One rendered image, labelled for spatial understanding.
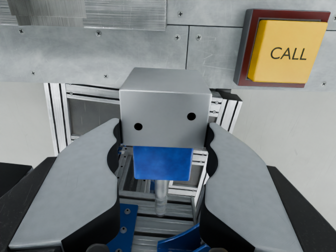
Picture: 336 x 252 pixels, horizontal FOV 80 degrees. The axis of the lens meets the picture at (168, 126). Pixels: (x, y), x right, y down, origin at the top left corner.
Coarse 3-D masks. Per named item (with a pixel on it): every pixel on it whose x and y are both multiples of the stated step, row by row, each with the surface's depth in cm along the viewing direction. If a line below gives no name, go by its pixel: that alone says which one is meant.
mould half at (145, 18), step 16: (0, 0) 14; (96, 0) 14; (112, 0) 14; (128, 0) 14; (144, 0) 14; (160, 0) 14; (0, 16) 14; (96, 16) 14; (112, 16) 14; (128, 16) 14; (144, 16) 14; (160, 16) 14
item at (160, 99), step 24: (144, 72) 14; (168, 72) 14; (192, 72) 15; (120, 96) 11; (144, 96) 11; (168, 96) 11; (192, 96) 11; (144, 120) 12; (168, 120) 12; (192, 120) 11; (144, 144) 12; (168, 144) 12; (192, 144) 12; (144, 168) 15; (168, 168) 15
